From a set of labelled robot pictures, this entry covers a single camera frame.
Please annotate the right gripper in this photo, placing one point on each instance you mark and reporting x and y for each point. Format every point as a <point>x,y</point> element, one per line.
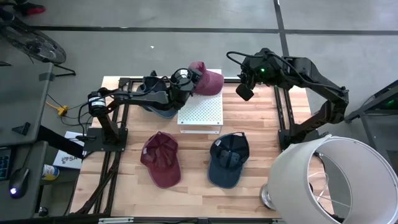
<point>252,73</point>

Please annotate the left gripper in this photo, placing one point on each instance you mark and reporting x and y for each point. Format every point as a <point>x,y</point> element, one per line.
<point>185,85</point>

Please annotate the maroon baseball cap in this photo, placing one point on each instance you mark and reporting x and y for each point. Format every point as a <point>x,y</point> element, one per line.
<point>161,168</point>
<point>211,82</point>

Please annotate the navy baseball cap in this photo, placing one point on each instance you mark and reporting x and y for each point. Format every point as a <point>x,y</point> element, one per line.
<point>152,84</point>
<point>224,174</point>

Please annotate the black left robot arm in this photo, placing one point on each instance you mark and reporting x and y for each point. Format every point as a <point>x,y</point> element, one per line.
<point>140,97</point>

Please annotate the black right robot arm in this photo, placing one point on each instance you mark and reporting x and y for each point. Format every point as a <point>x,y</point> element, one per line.
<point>311,74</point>

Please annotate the white perforated shelf riser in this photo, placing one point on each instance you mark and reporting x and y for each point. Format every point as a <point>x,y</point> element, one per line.
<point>202,112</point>

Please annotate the black curved clamp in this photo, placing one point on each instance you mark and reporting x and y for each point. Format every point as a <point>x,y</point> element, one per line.
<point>153,73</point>

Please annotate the white lamp shade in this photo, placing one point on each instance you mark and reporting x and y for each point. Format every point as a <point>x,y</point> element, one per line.
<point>289,180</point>

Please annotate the black metal cart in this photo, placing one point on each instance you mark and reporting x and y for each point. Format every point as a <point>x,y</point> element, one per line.
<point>370,104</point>

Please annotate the chrome lamp base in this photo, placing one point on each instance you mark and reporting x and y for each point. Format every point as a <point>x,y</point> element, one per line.
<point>265,197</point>

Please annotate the yellow plug connector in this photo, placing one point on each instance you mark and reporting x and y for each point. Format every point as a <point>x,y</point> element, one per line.
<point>62,110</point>

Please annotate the black desk leg bar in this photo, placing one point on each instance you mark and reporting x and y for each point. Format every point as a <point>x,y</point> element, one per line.
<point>59,141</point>

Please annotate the white printed box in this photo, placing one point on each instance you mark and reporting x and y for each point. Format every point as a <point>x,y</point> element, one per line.
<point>66,158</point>

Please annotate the black floor fan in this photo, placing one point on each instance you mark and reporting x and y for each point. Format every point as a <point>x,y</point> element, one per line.
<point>34,43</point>

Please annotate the person's foot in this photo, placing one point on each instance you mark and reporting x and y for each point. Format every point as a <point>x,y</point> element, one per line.
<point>34,11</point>

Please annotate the drink can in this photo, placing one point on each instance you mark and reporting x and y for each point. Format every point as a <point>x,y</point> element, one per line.
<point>49,172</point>

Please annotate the large grey desk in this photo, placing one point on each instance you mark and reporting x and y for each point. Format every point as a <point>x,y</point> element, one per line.
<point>21,99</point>

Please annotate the grey desk with mouse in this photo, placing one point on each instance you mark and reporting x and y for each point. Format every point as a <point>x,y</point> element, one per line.
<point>31,152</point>

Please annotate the black computer mouse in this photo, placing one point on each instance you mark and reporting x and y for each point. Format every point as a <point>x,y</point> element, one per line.
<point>19,182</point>

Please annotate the black keyboard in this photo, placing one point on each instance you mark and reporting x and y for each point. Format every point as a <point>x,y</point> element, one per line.
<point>4,163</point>

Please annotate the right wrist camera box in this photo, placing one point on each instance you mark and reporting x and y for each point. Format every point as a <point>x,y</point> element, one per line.
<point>244,92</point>

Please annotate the black aluminium table frame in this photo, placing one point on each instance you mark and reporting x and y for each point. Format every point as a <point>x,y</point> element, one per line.
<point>123,81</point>

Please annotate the silver metal bracket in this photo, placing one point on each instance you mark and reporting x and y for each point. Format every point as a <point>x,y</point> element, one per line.
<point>115,220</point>

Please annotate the black angle bracket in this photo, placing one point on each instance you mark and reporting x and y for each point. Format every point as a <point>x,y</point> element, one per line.
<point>22,129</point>

